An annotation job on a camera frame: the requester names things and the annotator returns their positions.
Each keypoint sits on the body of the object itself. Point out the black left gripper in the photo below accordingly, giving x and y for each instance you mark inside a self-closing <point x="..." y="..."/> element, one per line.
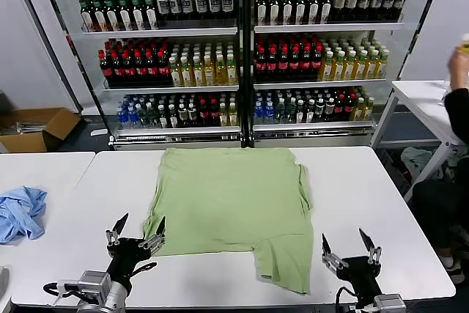
<point x="126" y="254"/>

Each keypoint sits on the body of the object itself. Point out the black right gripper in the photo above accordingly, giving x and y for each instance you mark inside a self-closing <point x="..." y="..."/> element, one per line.
<point x="361" y="276"/>

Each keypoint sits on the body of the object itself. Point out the light green shirt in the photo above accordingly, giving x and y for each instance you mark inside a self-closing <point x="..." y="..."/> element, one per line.
<point x="234" y="199"/>

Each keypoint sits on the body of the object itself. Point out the yellow drink bottle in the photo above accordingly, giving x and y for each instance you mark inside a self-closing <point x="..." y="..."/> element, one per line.
<point x="464" y="43"/>

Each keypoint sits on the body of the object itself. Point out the person forearm black sleeve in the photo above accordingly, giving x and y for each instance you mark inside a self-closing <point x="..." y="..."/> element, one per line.
<point x="458" y="115"/>

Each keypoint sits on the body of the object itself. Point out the pale grey clothes pile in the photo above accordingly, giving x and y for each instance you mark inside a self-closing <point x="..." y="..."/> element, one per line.
<point x="417" y="159"/>

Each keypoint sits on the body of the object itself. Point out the person hand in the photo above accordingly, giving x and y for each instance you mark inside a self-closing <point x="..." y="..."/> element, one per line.
<point x="459" y="69"/>

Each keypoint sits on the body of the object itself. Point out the white beverage cooler cabinet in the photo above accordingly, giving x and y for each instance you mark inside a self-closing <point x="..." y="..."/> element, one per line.
<point x="176" y="140"/>
<point x="311" y="139"/>

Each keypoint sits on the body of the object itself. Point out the white black sneaker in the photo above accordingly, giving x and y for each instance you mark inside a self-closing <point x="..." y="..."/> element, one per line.
<point x="454" y="270"/>

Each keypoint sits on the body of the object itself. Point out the small white floor plate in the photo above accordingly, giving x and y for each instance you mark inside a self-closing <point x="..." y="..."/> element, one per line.
<point x="99" y="132"/>

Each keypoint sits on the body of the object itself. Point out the white cooler shelf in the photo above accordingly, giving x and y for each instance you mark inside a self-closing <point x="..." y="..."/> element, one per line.
<point x="161" y="32"/>
<point x="329" y="27"/>
<point x="311" y="127"/>
<point x="168" y="88"/>
<point x="318" y="84"/>
<point x="176" y="130"/>

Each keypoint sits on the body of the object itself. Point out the blue label water bottle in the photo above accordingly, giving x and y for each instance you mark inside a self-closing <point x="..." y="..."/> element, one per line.
<point x="269" y="112"/>
<point x="121" y="117"/>
<point x="258" y="113"/>
<point x="132" y="117"/>

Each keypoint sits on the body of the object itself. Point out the clear green water bottle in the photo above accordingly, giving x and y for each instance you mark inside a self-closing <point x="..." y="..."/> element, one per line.
<point x="280" y="111"/>
<point x="290" y="110"/>
<point x="143" y="117"/>
<point x="152" y="117"/>

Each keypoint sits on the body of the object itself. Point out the crumpled light blue garment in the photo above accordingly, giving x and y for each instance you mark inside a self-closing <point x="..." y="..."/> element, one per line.
<point x="20" y="214"/>

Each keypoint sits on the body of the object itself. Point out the white cap dark tea bottle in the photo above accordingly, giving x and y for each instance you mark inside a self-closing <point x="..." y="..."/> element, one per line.
<point x="172" y="117"/>
<point x="329" y="109"/>
<point x="162" y="117"/>
<point x="182" y="115"/>
<point x="300" y="111"/>
<point x="310" y="111"/>
<point x="192" y="115"/>
<point x="320" y="109"/>

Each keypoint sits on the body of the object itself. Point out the open cardboard box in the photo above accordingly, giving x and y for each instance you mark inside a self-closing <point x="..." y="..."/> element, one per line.
<point x="58" y="122"/>

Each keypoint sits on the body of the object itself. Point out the red cap cola bottle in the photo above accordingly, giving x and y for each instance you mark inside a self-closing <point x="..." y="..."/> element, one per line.
<point x="203" y="113"/>
<point x="283" y="65"/>
<point x="350" y="107"/>
<point x="317" y="65"/>
<point x="152" y="69"/>
<point x="214" y="113"/>
<point x="106" y="69"/>
<point x="163" y="69"/>
<point x="306" y="65"/>
<point x="261" y="65"/>
<point x="117" y="69"/>
<point x="295" y="65"/>
<point x="272" y="65"/>
<point x="141" y="69"/>
<point x="129" y="69"/>
<point x="339" y="107"/>

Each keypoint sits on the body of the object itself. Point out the yellow tea bottle green label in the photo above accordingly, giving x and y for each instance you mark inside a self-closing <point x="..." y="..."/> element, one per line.
<point x="339" y="67"/>
<point x="327" y="67"/>
<point x="187" y="74"/>
<point x="362" y="67"/>
<point x="383" y="65"/>
<point x="209" y="74"/>
<point x="359" y="109"/>
<point x="232" y="115"/>
<point x="176" y="74"/>
<point x="372" y="66"/>
<point x="198" y="74"/>
<point x="232" y="73"/>
<point x="223" y="115"/>
<point x="368" y="109"/>
<point x="221" y="74"/>
<point x="350" y="67"/>

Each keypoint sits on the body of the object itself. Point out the bundle of metal rods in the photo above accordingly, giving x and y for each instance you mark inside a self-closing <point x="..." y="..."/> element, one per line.
<point x="25" y="128"/>

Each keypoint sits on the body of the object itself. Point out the white side table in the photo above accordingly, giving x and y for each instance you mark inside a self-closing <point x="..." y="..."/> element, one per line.
<point x="421" y="104"/>

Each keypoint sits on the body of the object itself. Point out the open glass cooler door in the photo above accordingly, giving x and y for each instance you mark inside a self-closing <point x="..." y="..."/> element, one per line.
<point x="415" y="36"/>
<point x="67" y="36"/>

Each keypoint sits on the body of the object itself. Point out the green cap dark tea bottle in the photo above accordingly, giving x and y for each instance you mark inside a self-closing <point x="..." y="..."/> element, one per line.
<point x="99" y="16"/>
<point x="138" y="15"/>
<point x="326" y="7"/>
<point x="287" y="7"/>
<point x="151" y="15"/>
<point x="125" y="16"/>
<point x="274" y="7"/>
<point x="314" y="7"/>
<point x="261" y="7"/>
<point x="86" y="16"/>
<point x="300" y="7"/>
<point x="111" y="16"/>

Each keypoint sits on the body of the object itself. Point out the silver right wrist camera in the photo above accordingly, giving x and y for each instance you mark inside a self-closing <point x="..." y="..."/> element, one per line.
<point x="389" y="302"/>

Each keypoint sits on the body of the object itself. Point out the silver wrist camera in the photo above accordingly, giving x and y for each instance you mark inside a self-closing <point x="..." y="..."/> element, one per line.
<point x="389" y="302"/>
<point x="93" y="285"/>

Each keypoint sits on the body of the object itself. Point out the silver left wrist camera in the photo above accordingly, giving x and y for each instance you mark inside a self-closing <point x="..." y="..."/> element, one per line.
<point x="93" y="285"/>

